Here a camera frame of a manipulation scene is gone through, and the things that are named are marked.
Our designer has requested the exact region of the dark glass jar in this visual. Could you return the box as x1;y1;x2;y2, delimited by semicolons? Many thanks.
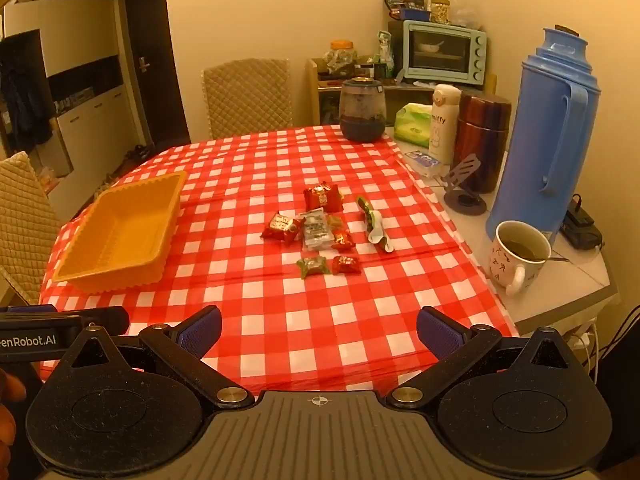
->
338;78;388;142

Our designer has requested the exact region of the clear grey snack packet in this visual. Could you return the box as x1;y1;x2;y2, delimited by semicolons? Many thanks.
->
300;210;335;251

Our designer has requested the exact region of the blue white flat box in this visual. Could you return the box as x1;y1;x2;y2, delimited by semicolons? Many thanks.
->
402;149;443;177

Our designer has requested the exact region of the small red candy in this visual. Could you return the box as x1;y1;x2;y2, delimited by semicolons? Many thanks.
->
332;255;362;276

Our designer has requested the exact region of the orange plastic tray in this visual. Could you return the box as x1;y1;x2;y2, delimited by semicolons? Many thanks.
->
52;171;188;295

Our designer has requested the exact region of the grey phone stand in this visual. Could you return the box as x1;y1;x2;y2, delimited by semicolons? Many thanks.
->
442;154;488;217

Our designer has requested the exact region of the green candy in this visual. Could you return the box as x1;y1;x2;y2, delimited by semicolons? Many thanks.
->
296;256;329;278

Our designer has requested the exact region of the beige quilted chair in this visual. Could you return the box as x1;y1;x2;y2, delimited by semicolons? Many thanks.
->
0;151;63;306
201;58;292;140

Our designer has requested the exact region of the large red snack packet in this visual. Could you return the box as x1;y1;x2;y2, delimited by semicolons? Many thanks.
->
304;182;345;213

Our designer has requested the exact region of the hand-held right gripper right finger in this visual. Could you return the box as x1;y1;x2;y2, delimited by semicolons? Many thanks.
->
384;305;578;411

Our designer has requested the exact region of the white patterned mug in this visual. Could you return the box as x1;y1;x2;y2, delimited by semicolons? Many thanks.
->
489;220;552;297

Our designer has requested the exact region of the white cabinet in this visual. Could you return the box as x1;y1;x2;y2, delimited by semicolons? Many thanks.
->
0;0;151;221

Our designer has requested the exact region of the light blue toaster oven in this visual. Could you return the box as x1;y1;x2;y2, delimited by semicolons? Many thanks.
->
401;20;487;86

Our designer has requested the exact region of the plastic jar orange lid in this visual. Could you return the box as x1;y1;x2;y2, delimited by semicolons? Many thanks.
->
322;40;358;73

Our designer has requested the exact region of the dark hanging coat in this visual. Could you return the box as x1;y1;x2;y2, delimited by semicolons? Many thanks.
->
0;30;53;146

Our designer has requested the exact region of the brown metal food jar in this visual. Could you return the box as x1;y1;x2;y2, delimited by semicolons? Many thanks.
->
452;91;513;193

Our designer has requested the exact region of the wooden shelf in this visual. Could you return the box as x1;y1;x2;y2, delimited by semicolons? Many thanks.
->
306;57;498;128

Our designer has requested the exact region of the white cable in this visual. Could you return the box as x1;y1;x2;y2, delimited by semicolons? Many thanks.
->
570;320;601;386

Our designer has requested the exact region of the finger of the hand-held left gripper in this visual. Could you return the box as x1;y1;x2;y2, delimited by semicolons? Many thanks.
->
0;304;58;316
75;306;131;337

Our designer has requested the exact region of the white lotion bottle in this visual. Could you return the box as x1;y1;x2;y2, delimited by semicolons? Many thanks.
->
428;85;462;165

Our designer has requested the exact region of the red white checked tablecloth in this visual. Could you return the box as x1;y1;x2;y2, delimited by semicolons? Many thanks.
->
39;125;521;396

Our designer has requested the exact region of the row of shoes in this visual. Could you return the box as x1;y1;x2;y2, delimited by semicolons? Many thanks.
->
102;142;153;186

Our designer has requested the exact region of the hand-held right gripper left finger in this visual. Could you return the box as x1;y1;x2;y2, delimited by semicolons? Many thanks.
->
60;305;256;411

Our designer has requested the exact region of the dark door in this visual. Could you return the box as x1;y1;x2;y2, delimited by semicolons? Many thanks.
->
122;0;191;148

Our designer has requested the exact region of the green tissue pack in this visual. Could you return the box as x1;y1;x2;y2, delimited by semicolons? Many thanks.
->
394;102;433;148

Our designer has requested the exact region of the green white bag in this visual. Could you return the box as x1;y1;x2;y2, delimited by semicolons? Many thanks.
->
376;30;396;78

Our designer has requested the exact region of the long green white snack packet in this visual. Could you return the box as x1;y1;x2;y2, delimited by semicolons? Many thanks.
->
356;195;393;252

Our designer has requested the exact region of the clear plastic bag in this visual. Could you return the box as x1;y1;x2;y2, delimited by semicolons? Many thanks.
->
450;5;483;28

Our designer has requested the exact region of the black cable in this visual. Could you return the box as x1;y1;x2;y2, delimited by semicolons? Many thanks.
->
610;305;640;351

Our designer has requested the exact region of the red white-print snack packet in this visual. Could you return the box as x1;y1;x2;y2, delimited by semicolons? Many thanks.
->
261;211;305;243

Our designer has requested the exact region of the black power adapter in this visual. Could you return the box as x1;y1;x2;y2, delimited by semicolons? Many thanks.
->
560;194;603;250

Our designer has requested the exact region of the blue thermos jug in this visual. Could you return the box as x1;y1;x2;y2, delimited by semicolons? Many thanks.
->
486;27;603;256

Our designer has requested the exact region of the person's left hand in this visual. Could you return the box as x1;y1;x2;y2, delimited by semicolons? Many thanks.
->
0;367;28;466

